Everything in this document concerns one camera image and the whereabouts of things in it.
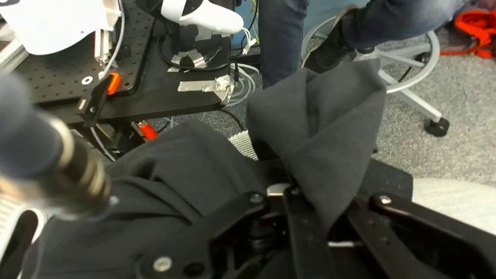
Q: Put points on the dark grey cloth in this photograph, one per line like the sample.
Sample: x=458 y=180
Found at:
x=320 y=134

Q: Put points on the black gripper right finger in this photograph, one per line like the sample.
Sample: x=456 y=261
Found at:
x=413 y=242

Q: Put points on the white office stool base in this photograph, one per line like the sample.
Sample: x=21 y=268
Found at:
x=413 y=101

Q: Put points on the black shoe white sole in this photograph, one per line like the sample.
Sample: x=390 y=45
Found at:
x=331 y=51

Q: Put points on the white curved cover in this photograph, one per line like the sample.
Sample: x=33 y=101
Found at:
x=52 y=25

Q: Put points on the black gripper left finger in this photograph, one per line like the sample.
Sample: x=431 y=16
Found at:
x=218 y=242

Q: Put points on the person leg in jeans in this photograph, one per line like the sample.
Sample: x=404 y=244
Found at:
x=281 y=36
x=404 y=20

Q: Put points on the black jacket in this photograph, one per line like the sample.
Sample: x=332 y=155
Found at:
x=171 y=175

